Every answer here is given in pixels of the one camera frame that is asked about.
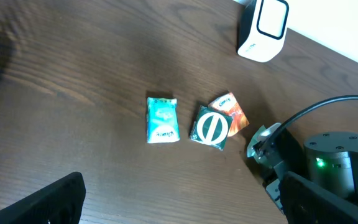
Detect white barcode scanner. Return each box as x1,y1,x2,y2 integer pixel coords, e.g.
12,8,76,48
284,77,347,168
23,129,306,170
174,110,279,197
237,0,290,63

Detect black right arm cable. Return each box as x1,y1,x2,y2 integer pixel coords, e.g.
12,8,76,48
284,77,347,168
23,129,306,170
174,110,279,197
261,95,358,150

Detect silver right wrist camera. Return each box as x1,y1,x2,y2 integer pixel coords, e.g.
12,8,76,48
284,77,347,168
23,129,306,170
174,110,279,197
258,123,281,142

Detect dark green round-logo packet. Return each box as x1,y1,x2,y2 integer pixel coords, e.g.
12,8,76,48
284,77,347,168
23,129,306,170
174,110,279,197
189,106,233,151

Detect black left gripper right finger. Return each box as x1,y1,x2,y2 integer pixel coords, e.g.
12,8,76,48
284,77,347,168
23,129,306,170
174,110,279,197
279,172,358,223

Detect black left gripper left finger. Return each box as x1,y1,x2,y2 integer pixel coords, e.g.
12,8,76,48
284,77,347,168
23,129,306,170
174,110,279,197
0,172,86,223

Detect orange tissue packet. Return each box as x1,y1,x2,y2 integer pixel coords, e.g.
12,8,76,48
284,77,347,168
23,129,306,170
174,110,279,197
208,92,249,137

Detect teal snack packet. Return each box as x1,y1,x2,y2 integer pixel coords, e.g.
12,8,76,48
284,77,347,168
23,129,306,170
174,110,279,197
247,125,266,157

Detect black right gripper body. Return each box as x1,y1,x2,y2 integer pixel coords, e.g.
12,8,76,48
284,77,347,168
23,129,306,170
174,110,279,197
253,129,307,212

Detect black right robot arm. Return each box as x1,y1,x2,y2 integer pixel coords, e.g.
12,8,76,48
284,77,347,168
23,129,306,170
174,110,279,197
247,124,358,210

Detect white teal tissue pack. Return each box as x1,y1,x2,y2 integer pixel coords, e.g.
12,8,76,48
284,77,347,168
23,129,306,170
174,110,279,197
146,97,180,144

